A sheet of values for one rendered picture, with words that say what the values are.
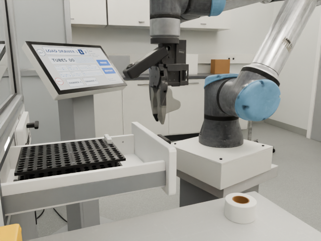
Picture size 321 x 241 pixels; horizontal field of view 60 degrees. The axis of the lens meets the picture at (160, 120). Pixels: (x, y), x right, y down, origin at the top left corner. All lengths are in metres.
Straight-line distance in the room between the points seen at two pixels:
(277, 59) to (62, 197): 0.64
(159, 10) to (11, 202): 0.50
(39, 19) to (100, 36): 2.07
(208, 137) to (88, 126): 0.88
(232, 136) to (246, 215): 0.32
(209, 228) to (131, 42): 3.78
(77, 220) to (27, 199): 1.22
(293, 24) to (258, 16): 4.26
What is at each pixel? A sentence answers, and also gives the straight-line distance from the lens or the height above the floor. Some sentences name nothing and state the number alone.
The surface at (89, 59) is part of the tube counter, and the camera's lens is 1.65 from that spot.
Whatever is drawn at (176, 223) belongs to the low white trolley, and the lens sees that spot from 0.66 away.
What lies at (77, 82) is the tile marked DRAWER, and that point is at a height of 1.00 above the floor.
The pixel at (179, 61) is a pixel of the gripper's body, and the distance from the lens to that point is 0.71.
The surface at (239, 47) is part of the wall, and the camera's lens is 4.92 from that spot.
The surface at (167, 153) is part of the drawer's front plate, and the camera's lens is 0.60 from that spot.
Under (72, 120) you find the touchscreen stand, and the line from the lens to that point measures 1.56.
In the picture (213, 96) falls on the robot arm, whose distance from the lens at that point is 0.89.
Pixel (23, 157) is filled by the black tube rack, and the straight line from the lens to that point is 0.71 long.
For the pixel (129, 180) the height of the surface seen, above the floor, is 0.86.
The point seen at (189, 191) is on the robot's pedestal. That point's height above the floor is 0.66.
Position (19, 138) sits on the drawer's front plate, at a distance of 0.86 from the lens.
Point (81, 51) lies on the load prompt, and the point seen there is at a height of 1.16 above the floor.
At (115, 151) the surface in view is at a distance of 0.68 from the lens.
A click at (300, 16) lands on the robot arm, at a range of 0.91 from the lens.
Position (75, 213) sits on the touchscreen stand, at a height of 0.24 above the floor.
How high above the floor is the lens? 1.11
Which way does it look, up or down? 12 degrees down
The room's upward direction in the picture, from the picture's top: straight up
